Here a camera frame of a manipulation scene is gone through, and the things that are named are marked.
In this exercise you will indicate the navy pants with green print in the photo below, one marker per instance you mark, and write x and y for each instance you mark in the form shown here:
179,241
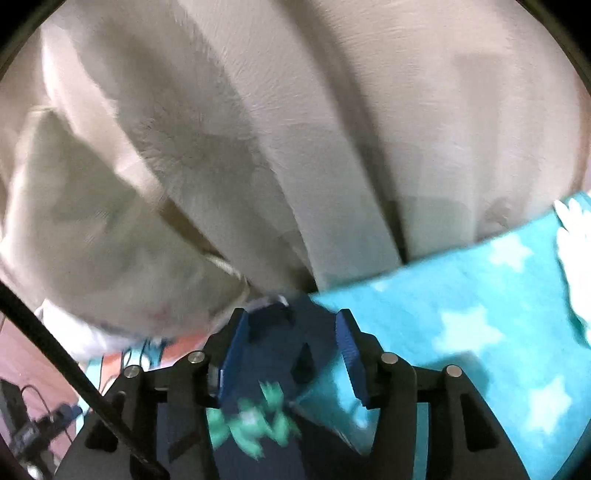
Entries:
277,355

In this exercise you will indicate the beige curtain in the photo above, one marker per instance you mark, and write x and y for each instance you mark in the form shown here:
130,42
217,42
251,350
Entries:
295,115

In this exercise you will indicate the white fluffy cloth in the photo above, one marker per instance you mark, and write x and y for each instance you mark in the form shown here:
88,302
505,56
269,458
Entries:
572,258

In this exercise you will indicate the teal blanket with white stars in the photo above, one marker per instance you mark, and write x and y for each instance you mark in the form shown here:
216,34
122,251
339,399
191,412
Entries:
466,300

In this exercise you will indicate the black electronic device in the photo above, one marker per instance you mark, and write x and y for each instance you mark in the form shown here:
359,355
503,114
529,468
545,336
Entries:
27,429

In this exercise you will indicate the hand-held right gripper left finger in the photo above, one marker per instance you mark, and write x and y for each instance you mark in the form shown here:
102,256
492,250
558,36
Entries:
233,353

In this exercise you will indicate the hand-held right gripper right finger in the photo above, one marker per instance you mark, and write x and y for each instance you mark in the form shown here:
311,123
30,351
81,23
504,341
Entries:
352,364

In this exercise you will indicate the cream pillow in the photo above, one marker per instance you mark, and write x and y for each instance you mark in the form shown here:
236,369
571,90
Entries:
83,230

